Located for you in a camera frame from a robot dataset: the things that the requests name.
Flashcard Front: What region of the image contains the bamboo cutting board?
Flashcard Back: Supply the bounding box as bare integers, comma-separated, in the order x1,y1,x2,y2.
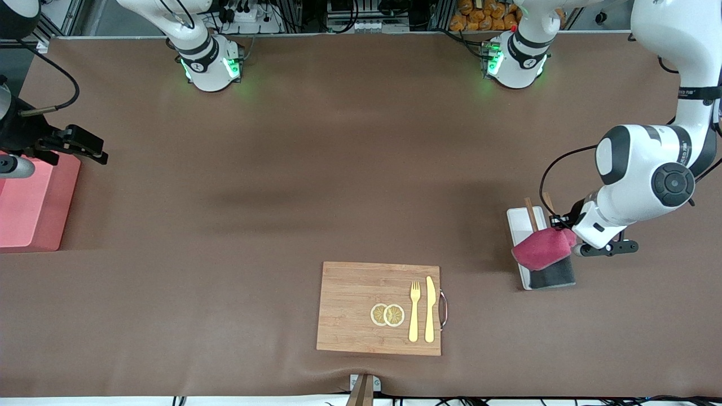
316,261,449,357

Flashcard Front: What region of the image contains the yellow knife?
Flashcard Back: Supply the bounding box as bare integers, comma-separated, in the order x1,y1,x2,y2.
424,276,437,343

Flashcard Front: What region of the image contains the pink plastic bin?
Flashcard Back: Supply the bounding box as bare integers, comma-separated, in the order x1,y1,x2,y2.
0,151,81,253

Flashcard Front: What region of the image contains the pile of orange snacks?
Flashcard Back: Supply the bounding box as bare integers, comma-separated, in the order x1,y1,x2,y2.
450,0,520,32

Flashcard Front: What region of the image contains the white power strip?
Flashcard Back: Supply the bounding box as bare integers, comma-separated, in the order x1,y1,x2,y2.
217,6,283,33
333,19,391,33

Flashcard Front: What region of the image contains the wooden post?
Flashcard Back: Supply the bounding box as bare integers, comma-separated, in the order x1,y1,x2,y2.
345,375,375,406

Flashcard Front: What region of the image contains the yellow fork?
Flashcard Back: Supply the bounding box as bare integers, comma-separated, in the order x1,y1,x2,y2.
408,281,422,343

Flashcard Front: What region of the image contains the large table cover mat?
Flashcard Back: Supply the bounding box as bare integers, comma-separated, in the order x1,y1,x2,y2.
0,31,722,399

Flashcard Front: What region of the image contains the pink and grey cloth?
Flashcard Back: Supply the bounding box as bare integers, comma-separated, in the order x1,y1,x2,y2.
510,227,578,291

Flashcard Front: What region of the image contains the white rectangular tray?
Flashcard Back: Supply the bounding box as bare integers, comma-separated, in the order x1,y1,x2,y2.
506,206,565,291

